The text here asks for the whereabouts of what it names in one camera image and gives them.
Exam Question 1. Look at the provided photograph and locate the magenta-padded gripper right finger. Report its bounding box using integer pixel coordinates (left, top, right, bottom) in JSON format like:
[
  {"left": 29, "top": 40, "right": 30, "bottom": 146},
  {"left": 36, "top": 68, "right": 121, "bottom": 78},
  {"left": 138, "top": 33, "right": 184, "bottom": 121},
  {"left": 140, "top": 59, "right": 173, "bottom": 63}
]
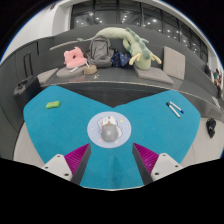
[{"left": 131, "top": 143, "right": 184, "bottom": 185}]

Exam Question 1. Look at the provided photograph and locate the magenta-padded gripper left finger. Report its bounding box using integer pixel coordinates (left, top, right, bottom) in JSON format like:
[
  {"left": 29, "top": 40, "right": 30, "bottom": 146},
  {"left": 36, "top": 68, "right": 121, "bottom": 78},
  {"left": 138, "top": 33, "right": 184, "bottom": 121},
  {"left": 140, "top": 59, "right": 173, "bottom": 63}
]
[{"left": 41, "top": 143, "right": 92, "bottom": 185}]

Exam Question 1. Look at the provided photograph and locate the grey white computer mouse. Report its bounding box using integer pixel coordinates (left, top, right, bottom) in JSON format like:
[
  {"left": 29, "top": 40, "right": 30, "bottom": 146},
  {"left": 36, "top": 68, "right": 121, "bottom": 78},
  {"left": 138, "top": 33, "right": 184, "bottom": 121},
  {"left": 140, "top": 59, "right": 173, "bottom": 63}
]
[{"left": 100, "top": 120, "right": 120, "bottom": 142}]

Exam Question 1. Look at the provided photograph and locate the round pale blue mouse pad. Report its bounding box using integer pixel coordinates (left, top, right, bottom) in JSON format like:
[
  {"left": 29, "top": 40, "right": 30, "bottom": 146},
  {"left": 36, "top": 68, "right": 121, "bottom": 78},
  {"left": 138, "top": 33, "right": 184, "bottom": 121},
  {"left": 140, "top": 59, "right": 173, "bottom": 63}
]
[{"left": 86, "top": 111, "right": 132, "bottom": 149}]

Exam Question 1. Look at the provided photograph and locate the white marker with black cap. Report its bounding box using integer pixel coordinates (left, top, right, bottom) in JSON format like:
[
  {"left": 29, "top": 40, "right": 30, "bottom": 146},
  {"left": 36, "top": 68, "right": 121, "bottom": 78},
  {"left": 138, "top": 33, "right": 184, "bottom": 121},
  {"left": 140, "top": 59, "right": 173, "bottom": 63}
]
[{"left": 165, "top": 102, "right": 181, "bottom": 119}]

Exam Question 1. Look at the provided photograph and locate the white marker with blue cap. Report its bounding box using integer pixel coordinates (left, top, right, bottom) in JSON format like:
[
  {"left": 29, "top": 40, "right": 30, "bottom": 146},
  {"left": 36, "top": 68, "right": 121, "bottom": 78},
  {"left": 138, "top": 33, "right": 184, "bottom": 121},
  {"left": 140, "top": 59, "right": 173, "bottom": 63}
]
[{"left": 169, "top": 100, "right": 185, "bottom": 114}]

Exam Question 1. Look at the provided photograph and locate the black bag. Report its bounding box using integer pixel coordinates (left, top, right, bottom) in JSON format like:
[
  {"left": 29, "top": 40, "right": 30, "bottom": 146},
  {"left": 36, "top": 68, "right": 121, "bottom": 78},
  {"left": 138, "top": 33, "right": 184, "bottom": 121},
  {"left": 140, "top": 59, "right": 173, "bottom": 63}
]
[{"left": 205, "top": 117, "right": 217, "bottom": 139}]

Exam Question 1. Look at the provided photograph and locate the small green eraser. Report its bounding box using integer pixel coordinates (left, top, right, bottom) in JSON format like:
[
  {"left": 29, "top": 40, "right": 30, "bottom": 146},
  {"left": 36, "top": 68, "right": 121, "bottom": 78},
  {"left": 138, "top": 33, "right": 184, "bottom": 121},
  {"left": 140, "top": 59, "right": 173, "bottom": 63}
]
[{"left": 45, "top": 100, "right": 62, "bottom": 110}]

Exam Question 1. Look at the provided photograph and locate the black suitcase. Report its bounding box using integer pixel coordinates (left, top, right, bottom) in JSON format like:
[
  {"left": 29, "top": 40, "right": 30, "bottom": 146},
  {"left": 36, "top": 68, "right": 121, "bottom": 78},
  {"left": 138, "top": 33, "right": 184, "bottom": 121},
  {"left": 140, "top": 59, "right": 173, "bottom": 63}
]
[{"left": 13, "top": 51, "right": 43, "bottom": 109}]

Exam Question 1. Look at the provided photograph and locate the flat grey seat cushion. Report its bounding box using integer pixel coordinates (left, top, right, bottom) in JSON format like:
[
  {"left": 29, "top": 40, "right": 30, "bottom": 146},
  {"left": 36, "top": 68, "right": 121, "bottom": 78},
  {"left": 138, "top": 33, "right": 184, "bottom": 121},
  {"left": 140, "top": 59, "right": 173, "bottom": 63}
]
[
  {"left": 133, "top": 65, "right": 175, "bottom": 86},
  {"left": 36, "top": 67, "right": 59, "bottom": 85}
]

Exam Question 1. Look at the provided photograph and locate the round grey seat cushion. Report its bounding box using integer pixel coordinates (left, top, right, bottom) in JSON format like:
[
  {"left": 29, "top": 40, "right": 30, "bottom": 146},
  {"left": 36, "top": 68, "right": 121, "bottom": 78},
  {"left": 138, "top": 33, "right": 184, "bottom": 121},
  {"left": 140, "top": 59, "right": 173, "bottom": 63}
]
[{"left": 55, "top": 66, "right": 86, "bottom": 79}]

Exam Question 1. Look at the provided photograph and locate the person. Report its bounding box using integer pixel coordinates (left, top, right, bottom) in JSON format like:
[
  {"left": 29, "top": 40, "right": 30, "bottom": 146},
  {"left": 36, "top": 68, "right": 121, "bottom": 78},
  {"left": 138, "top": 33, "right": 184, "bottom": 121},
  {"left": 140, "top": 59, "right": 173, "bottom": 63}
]
[
  {"left": 203, "top": 62, "right": 212, "bottom": 78},
  {"left": 213, "top": 68, "right": 224, "bottom": 99}
]

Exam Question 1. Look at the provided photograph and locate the small tan round pouch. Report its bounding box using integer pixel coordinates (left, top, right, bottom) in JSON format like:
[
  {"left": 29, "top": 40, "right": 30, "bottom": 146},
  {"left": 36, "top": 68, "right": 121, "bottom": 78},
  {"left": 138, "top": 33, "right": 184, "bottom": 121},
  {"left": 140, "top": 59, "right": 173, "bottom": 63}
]
[{"left": 83, "top": 64, "right": 98, "bottom": 75}]

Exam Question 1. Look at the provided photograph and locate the upright grey square cushion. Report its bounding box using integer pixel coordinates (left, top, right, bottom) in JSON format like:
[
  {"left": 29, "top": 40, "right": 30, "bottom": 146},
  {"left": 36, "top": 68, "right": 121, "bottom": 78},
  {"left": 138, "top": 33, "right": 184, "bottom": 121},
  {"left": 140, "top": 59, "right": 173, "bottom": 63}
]
[{"left": 162, "top": 45, "right": 186, "bottom": 81}]

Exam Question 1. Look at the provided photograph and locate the pink plush cushion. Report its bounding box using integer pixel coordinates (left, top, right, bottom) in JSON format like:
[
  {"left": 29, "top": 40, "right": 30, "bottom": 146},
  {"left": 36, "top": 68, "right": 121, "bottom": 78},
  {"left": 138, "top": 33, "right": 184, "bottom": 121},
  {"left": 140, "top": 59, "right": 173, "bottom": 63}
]
[{"left": 63, "top": 46, "right": 88, "bottom": 70}]

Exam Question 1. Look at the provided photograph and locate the long green dragon plush toy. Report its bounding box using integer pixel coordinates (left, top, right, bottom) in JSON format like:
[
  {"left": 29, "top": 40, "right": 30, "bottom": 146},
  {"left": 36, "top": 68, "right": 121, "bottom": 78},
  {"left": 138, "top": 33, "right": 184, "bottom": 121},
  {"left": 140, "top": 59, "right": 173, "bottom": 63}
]
[{"left": 77, "top": 26, "right": 163, "bottom": 71}]

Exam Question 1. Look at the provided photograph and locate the dark blue patterned bag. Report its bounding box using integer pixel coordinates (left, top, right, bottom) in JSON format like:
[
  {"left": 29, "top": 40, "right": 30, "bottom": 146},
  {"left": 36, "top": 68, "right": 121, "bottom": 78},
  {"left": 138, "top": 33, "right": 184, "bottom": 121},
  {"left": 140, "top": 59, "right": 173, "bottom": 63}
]
[{"left": 110, "top": 49, "right": 132, "bottom": 68}]

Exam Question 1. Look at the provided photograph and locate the grey backpack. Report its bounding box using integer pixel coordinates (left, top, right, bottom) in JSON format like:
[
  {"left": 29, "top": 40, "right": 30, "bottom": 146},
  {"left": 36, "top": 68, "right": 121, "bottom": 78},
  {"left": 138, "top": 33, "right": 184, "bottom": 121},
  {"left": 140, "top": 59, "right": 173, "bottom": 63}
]
[{"left": 85, "top": 35, "right": 115, "bottom": 69}]

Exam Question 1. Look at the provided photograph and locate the large dark glass window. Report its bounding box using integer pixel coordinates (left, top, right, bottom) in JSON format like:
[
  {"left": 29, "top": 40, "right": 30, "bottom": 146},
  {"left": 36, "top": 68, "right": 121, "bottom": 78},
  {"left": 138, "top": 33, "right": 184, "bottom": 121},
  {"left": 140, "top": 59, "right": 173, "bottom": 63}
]
[{"left": 69, "top": 0, "right": 209, "bottom": 64}]

